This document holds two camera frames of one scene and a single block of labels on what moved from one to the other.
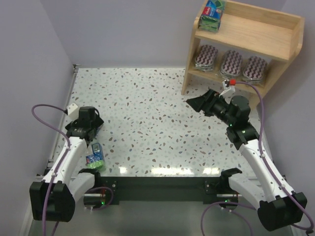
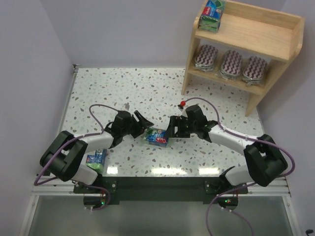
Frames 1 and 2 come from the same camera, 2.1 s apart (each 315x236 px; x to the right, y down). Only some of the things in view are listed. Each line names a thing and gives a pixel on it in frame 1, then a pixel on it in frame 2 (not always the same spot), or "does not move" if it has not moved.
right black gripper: [208, 103] to [179, 126]
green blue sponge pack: [211, 15] does not move
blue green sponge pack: [97, 130] to [156, 137]
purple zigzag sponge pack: [255, 70] does not move
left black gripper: [97, 125] to [136, 126]
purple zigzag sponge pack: [204, 58] does not move
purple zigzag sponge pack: [231, 65] does not move
